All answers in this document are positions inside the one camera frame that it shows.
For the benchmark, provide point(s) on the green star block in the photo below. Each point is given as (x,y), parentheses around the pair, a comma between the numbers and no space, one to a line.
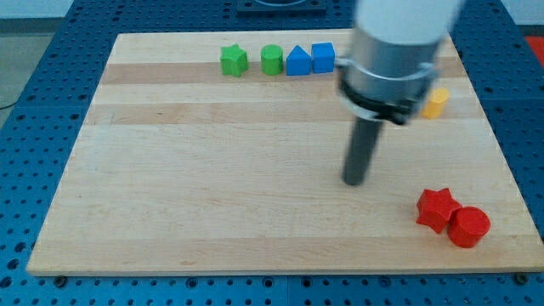
(233,60)

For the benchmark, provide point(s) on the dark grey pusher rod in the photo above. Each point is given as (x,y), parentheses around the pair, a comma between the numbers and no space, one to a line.
(361,146)

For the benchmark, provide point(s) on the light wooden board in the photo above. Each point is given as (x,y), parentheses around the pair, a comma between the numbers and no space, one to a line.
(181,170)

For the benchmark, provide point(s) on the blue triangle-top block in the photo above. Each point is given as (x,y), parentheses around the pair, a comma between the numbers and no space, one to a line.
(298,62)

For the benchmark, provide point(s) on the green cylinder block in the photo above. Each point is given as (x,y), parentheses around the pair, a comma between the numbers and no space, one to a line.
(271,60)

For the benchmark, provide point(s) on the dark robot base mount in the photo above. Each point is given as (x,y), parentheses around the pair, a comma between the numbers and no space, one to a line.
(251,7)

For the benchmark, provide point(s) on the red star block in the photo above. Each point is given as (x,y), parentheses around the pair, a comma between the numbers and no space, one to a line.
(436,209)

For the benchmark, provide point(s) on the yellow hexagon block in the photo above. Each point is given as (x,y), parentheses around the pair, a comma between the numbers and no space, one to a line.
(436,102)

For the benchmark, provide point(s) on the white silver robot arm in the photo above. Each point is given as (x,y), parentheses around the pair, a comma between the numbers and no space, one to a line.
(388,69)

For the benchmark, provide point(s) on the blue cube block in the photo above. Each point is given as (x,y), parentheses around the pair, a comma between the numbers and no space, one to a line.
(323,55)

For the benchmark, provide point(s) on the red cylinder block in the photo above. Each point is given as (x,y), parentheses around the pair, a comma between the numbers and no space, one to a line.
(468,227)

